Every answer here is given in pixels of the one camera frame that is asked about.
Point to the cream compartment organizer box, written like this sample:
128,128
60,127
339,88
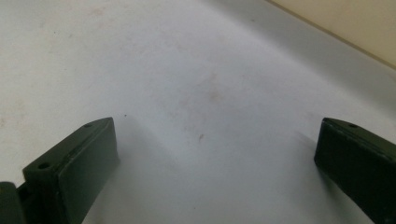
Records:
358,25

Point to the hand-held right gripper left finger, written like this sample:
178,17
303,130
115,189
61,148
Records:
71,174

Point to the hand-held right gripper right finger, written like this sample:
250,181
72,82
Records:
358,161

